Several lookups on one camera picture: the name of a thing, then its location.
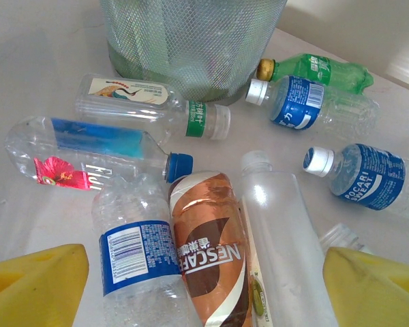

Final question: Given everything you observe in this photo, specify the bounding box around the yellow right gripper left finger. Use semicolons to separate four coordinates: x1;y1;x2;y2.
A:
0;243;90;327

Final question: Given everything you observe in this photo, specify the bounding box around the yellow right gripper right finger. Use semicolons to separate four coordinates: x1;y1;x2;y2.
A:
322;247;409;327

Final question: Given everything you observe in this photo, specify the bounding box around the clear bottle small green print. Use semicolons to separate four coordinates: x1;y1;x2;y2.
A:
318;222;374;256

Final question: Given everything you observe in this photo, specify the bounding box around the frosted clear bottle white cap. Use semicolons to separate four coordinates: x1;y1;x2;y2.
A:
240;149;340;327

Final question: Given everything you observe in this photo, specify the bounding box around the clear water bottle barcode label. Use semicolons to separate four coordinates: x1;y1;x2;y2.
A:
91;172;205;327

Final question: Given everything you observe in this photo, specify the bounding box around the brown Nescafe coffee bottle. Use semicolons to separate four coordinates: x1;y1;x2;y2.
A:
168;170;254;327

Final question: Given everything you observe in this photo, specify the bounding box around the clear tea bottle bird label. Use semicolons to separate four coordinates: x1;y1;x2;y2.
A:
74;73;232;141

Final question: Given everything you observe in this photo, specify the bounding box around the clear plastic bin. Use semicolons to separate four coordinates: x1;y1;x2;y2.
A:
98;0;289;106

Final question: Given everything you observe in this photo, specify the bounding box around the crumpled green bottle yellow cap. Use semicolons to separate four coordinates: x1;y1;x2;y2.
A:
256;52;375;95

